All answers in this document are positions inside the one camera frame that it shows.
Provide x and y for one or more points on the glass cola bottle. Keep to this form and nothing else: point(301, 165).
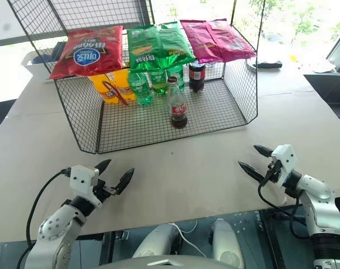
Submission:
point(178, 109)

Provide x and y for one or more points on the magenta chip bag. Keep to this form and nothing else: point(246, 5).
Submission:
point(234, 42)
point(199, 45)

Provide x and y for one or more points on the black cloth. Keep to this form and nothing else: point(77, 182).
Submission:
point(269, 65)

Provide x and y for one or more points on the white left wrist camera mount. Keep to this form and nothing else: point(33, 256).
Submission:
point(81, 182)

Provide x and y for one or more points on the red chip bag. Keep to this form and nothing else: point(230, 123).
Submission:
point(88, 53)

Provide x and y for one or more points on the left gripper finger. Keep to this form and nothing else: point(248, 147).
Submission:
point(125, 179)
point(104, 166)

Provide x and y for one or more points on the dark monitor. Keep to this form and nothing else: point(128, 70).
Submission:
point(339, 53)

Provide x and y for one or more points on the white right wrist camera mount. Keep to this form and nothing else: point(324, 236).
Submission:
point(284, 159)

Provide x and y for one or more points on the dark blue cloth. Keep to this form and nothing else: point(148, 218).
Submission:
point(50, 51)

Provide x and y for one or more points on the yellow snack bag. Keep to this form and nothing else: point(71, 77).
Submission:
point(101, 84)

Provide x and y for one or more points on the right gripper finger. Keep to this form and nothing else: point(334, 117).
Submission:
point(263, 150)
point(251, 171)

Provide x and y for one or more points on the plastic cola bottle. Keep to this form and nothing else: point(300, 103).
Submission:
point(197, 78)

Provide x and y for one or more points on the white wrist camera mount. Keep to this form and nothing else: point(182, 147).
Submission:
point(81, 182)
point(284, 159)

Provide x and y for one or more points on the green chip bag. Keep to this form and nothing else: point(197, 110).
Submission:
point(175, 45)
point(143, 47)

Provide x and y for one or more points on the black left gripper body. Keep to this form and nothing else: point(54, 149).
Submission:
point(102, 190)

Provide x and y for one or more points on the metal bottle cap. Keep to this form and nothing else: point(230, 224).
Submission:
point(172, 79)

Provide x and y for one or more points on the black side desk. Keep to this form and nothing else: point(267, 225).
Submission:
point(329, 92)

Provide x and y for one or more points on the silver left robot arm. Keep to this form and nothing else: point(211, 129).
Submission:
point(55, 229)

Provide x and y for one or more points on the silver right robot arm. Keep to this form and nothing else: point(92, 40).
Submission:
point(323, 207)

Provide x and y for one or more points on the grey rounded robot leg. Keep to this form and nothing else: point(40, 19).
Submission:
point(225, 243)
point(158, 241)

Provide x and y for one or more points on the grey robot torso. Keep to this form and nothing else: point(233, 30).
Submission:
point(158, 263)

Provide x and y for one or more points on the green plastic soda bottle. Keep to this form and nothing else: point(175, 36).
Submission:
point(158, 81)
point(141, 89)
point(177, 75)

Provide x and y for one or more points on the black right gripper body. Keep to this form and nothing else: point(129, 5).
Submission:
point(274, 171)

